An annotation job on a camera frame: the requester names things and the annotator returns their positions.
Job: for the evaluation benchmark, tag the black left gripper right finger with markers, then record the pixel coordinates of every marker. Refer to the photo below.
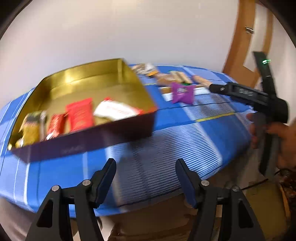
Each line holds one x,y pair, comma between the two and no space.
238,220

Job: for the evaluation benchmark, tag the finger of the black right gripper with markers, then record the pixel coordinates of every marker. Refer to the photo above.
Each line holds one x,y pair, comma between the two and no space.
218,89

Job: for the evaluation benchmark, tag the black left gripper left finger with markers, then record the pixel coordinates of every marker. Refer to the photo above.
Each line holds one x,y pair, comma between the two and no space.
52,221

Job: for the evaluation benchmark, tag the small clear biscuit packet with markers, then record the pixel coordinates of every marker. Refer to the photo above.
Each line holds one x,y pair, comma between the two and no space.
202,81

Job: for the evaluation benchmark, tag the purple snack packet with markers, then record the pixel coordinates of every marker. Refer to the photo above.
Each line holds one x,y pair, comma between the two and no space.
182,93

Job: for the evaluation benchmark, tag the green cracker packet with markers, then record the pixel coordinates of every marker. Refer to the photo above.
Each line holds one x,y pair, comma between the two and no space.
181,77

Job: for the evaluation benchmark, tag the brown white sachet stick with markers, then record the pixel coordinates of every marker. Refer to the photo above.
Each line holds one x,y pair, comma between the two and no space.
165,89

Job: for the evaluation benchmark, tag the tan pastry packet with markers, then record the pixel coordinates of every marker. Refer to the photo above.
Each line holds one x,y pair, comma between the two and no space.
164,79

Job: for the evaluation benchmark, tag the clear orange nut packet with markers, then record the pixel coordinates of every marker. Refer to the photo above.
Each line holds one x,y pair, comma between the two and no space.
146,69

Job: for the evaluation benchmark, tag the person's right hand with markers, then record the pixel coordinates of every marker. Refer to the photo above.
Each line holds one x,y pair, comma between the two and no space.
287,135

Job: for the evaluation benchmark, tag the blue plaid tablecloth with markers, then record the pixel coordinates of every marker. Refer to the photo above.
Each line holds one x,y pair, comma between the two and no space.
207,135

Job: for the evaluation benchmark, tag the wooden door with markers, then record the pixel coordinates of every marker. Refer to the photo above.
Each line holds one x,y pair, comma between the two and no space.
240,63

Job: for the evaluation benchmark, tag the yellow green snack packet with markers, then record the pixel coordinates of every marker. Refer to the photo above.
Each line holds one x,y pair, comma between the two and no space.
33,129

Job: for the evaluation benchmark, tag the small red snack packet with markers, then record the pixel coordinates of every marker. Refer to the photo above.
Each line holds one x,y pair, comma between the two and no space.
56,126

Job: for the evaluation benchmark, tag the white red snack packet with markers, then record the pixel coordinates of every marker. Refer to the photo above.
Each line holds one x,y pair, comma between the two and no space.
115,110

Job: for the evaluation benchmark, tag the large red snack packet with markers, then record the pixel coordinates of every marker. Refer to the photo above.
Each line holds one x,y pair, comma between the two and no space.
80,114

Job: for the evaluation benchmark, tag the gold tin box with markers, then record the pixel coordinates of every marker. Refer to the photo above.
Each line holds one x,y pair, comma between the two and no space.
97,80

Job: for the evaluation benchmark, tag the metal door handle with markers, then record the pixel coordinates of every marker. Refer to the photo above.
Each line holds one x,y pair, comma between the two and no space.
249,30

